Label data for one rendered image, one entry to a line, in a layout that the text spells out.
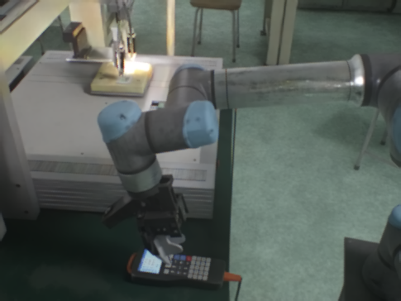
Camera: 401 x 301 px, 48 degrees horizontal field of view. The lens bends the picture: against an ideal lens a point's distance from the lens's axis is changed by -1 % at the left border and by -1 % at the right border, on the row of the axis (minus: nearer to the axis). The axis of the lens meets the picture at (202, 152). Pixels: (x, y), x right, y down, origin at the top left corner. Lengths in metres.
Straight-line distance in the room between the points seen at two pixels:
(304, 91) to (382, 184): 1.80
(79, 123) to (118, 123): 0.56
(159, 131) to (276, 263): 1.38
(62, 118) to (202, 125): 0.67
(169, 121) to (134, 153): 0.08
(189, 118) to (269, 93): 0.18
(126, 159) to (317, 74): 0.37
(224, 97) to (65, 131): 0.56
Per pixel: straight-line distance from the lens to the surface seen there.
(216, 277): 0.96
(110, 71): 1.48
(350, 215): 2.34
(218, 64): 1.60
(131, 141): 0.75
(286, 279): 1.99
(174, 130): 0.73
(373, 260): 1.23
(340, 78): 0.84
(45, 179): 1.11
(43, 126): 1.30
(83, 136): 1.24
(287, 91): 0.83
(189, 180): 1.06
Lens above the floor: 1.53
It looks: 36 degrees down
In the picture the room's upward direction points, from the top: 2 degrees clockwise
